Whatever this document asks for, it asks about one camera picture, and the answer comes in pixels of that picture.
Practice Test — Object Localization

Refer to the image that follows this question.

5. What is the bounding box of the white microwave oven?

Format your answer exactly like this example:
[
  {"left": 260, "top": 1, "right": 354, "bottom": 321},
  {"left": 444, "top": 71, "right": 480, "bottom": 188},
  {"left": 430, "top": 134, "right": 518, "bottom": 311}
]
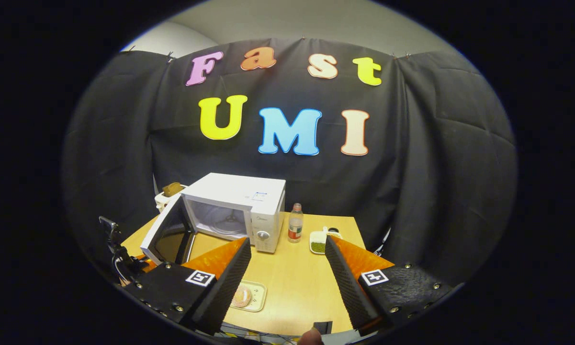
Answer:
[{"left": 140, "top": 172, "right": 286, "bottom": 266}]

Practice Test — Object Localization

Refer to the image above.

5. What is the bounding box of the black backdrop cloth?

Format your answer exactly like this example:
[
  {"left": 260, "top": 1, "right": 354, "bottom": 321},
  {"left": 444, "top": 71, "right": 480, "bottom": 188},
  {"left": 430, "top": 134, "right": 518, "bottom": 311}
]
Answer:
[{"left": 62, "top": 37, "right": 518, "bottom": 288}]

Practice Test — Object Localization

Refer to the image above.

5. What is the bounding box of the white divided seasoning dish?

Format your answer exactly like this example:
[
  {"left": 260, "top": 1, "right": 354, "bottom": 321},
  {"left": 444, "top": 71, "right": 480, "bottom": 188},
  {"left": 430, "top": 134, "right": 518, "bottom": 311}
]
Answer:
[{"left": 309, "top": 227, "right": 343, "bottom": 254}]

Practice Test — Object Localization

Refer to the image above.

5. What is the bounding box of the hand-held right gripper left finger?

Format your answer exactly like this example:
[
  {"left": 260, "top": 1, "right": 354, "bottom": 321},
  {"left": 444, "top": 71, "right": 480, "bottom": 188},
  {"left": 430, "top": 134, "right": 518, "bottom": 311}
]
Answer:
[{"left": 122, "top": 237, "right": 252, "bottom": 336}]

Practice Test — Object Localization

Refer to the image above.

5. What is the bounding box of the white toaster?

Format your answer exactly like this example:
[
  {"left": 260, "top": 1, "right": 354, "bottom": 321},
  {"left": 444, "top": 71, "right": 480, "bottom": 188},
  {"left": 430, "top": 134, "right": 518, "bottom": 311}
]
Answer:
[{"left": 154, "top": 184, "right": 187, "bottom": 211}]

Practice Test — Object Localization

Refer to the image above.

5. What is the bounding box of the orange sugared doughnut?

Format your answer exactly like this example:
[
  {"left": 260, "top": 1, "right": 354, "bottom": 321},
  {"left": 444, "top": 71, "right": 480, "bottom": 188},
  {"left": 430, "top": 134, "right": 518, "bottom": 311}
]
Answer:
[{"left": 232, "top": 284, "right": 253, "bottom": 308}]

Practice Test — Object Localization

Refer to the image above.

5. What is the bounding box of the clear bottle red label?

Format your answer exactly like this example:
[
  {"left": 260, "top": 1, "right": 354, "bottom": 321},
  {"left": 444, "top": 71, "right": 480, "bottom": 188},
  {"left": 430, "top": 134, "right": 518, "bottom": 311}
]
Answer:
[{"left": 288, "top": 203, "right": 304, "bottom": 243}]

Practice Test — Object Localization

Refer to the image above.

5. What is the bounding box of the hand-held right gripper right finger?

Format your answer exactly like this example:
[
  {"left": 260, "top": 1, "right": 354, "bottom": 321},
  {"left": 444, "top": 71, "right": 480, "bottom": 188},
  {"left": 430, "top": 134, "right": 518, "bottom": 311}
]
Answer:
[{"left": 325, "top": 235, "right": 455, "bottom": 336}]

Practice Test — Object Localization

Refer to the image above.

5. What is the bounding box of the pale rectangular tray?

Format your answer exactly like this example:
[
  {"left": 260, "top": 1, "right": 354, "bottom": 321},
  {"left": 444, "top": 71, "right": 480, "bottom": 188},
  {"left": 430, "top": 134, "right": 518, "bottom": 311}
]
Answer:
[{"left": 230, "top": 280, "right": 267, "bottom": 312}]

